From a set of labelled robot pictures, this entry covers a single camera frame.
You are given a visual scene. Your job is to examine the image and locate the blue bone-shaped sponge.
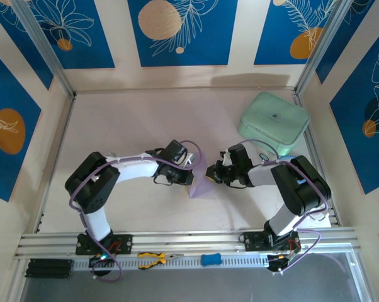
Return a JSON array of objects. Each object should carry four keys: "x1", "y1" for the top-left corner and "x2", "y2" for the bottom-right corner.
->
[{"x1": 200, "y1": 253, "x2": 222, "y2": 267}]

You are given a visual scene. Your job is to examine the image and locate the grey slotted cable duct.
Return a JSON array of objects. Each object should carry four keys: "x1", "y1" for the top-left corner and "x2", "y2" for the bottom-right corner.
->
[{"x1": 72, "y1": 253, "x2": 271, "y2": 272}]

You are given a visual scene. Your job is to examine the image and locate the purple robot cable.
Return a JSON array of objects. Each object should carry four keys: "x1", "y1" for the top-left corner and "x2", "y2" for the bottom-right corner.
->
[
  {"x1": 230, "y1": 139, "x2": 332, "y2": 273},
  {"x1": 69, "y1": 140, "x2": 206, "y2": 282}
]

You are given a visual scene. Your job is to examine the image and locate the blue stethoscope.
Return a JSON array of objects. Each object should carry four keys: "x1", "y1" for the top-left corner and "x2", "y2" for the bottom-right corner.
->
[{"x1": 258, "y1": 152, "x2": 297, "y2": 162}]

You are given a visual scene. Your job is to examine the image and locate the yellow handled pliers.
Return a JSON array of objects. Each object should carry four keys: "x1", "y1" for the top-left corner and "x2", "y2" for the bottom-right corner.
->
[{"x1": 137, "y1": 251, "x2": 184, "y2": 270}]

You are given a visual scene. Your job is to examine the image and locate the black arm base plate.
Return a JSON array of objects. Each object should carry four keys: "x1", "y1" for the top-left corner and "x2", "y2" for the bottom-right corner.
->
[
  {"x1": 75, "y1": 234, "x2": 133, "y2": 255},
  {"x1": 239, "y1": 232, "x2": 300, "y2": 252}
]

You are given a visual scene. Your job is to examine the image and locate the black stacked blocks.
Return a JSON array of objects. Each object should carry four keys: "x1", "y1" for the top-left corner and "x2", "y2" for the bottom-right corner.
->
[{"x1": 25, "y1": 258, "x2": 74, "y2": 279}]

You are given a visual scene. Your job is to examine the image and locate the mint green zip case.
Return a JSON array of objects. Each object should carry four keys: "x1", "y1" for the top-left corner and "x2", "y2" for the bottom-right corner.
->
[{"x1": 237, "y1": 91, "x2": 311, "y2": 157}]

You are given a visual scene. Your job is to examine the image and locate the small electronics board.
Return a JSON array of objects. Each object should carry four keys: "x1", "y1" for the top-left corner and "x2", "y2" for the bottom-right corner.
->
[
  {"x1": 266, "y1": 242, "x2": 303, "y2": 277},
  {"x1": 88, "y1": 251, "x2": 117, "y2": 278}
]

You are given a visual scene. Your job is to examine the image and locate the blue floral wall poster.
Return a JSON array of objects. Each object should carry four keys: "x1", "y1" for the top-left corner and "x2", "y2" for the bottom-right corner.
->
[
  {"x1": 0, "y1": 0, "x2": 54, "y2": 91},
  {"x1": 27, "y1": 0, "x2": 116, "y2": 70},
  {"x1": 254, "y1": 0, "x2": 339, "y2": 66},
  {"x1": 315, "y1": 0, "x2": 379, "y2": 85},
  {"x1": 329, "y1": 27, "x2": 379, "y2": 195},
  {"x1": 128, "y1": 0, "x2": 239, "y2": 67},
  {"x1": 0, "y1": 45, "x2": 42, "y2": 203}
]

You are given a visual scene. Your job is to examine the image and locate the aluminium rail frame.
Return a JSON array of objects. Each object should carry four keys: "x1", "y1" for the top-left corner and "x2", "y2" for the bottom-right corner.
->
[{"x1": 14, "y1": 226, "x2": 362, "y2": 259}]

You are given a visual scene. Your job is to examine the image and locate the purple paper sheet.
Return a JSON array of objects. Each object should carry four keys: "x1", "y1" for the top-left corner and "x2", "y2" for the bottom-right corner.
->
[{"x1": 188, "y1": 147, "x2": 214, "y2": 199}]

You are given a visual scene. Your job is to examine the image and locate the aluminium frame post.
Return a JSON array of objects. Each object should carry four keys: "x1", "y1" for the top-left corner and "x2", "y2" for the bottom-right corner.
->
[
  {"x1": 10, "y1": 0, "x2": 76, "y2": 98},
  {"x1": 295, "y1": 0, "x2": 356, "y2": 94}
]

